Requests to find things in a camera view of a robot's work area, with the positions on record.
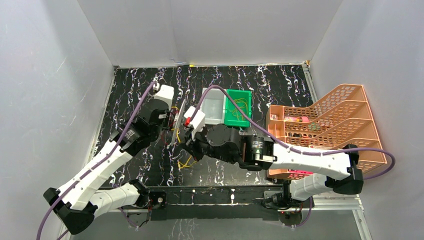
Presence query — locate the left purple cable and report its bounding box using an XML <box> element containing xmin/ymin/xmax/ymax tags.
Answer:
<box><xmin>35</xmin><ymin>81</ymin><xmax>158</xmax><ymax>240</ymax></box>

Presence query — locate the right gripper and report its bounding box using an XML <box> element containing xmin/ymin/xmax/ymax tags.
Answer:
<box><xmin>179</xmin><ymin>123</ymin><xmax>238</xmax><ymax>165</ymax></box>

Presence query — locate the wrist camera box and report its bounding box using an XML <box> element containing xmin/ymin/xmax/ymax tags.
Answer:
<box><xmin>183</xmin><ymin>106</ymin><xmax>206</xmax><ymax>141</ymax></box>
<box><xmin>153</xmin><ymin>84</ymin><xmax>175</xmax><ymax>106</ymax></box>

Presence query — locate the thin yellow wire bundle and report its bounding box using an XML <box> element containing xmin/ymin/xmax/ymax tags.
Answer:
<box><xmin>230</xmin><ymin>97</ymin><xmax>249</xmax><ymax>121</ymax></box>

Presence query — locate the white cable spool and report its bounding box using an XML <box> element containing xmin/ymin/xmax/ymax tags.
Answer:
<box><xmin>168</xmin><ymin>99</ymin><xmax>186</xmax><ymax>147</ymax></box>

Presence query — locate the pink marker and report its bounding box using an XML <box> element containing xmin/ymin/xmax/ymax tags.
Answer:
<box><xmin>289</xmin><ymin>169</ymin><xmax>313</xmax><ymax>175</ymax></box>

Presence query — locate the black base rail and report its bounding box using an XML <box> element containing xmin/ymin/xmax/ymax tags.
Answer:
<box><xmin>145</xmin><ymin>185</ymin><xmax>303</xmax><ymax>222</ymax></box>

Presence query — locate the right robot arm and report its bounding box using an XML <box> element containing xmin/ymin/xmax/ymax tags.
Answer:
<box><xmin>178</xmin><ymin>124</ymin><xmax>364</xmax><ymax>207</ymax></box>

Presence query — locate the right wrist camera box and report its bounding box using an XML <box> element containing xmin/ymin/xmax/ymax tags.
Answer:
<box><xmin>183</xmin><ymin>106</ymin><xmax>206</xmax><ymax>141</ymax></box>

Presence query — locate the red wire on spool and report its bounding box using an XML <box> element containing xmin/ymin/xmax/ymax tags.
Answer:
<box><xmin>165</xmin><ymin>110</ymin><xmax>178</xmax><ymax>133</ymax></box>

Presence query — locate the green plastic bin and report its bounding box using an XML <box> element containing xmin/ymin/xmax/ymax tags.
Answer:
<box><xmin>223</xmin><ymin>89</ymin><xmax>253</xmax><ymax>128</ymax></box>

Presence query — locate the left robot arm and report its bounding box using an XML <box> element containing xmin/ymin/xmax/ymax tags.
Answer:
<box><xmin>43</xmin><ymin>99</ymin><xmax>172</xmax><ymax>235</ymax></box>

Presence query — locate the white plastic bin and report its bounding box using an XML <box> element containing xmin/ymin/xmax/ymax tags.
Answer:
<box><xmin>199</xmin><ymin>88</ymin><xmax>226</xmax><ymax>125</ymax></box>

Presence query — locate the orange desk organizer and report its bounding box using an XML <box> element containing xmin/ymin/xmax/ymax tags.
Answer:
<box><xmin>264</xmin><ymin>83</ymin><xmax>388</xmax><ymax>181</ymax></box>

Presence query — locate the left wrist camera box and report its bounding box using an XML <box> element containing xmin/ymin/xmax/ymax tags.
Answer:
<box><xmin>153</xmin><ymin>84</ymin><xmax>175</xmax><ymax>106</ymax></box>

